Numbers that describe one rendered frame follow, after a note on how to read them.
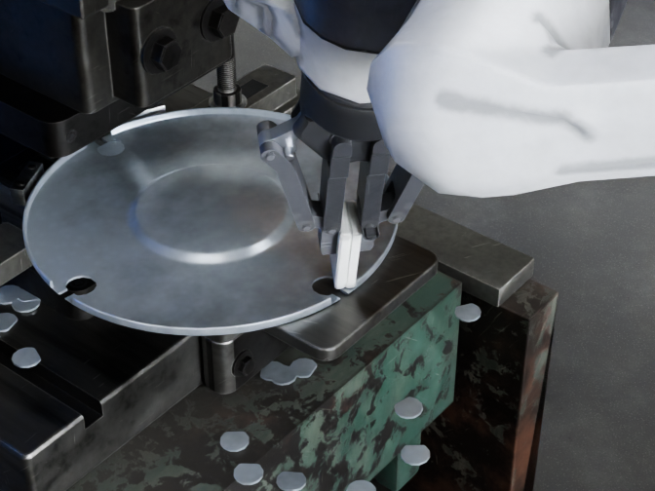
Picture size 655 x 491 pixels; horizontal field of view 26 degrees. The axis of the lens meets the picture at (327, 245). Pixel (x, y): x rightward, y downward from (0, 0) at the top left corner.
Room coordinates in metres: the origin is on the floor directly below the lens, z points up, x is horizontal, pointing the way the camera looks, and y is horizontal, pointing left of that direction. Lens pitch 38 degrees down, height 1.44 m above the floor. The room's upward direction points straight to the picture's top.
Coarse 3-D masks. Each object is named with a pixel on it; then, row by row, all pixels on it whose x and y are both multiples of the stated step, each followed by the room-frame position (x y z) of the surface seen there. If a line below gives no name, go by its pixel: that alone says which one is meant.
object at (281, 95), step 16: (224, 64) 1.09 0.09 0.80; (224, 80) 1.09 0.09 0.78; (240, 80) 1.13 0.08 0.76; (256, 80) 1.13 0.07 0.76; (272, 80) 1.13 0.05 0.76; (288, 80) 1.13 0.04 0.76; (224, 96) 1.08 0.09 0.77; (240, 96) 1.09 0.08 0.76; (256, 96) 1.11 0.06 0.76; (272, 96) 1.11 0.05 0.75; (288, 96) 1.13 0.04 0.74; (288, 112) 1.11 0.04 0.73
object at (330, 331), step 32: (416, 256) 0.84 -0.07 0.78; (320, 288) 0.80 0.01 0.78; (384, 288) 0.80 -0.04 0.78; (416, 288) 0.81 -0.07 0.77; (320, 320) 0.76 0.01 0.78; (352, 320) 0.76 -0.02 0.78; (224, 352) 0.82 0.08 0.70; (256, 352) 0.85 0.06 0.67; (320, 352) 0.73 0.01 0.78; (224, 384) 0.82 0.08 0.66
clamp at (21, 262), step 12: (0, 228) 0.91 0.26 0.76; (12, 228) 0.91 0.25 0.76; (0, 240) 0.89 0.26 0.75; (12, 240) 0.89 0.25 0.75; (0, 252) 0.87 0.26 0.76; (12, 252) 0.87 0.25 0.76; (24, 252) 0.88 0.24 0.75; (0, 264) 0.86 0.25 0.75; (12, 264) 0.87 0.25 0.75; (24, 264) 0.88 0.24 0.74; (0, 276) 0.86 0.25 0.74; (12, 276) 0.87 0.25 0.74
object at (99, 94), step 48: (0, 0) 0.91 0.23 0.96; (144, 0) 0.87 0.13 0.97; (192, 0) 0.90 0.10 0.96; (0, 48) 0.92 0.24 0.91; (48, 48) 0.88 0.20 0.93; (96, 48) 0.87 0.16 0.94; (144, 48) 0.86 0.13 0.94; (192, 48) 0.90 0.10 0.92; (96, 96) 0.87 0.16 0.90; (144, 96) 0.86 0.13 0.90
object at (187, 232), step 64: (128, 128) 1.01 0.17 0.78; (192, 128) 1.01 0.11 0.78; (64, 192) 0.92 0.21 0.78; (128, 192) 0.92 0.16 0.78; (192, 192) 0.91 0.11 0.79; (256, 192) 0.91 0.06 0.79; (64, 256) 0.84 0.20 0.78; (128, 256) 0.84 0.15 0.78; (192, 256) 0.83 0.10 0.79; (256, 256) 0.84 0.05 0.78; (320, 256) 0.84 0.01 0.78; (384, 256) 0.83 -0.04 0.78; (128, 320) 0.76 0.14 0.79; (192, 320) 0.76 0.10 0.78; (256, 320) 0.76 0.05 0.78
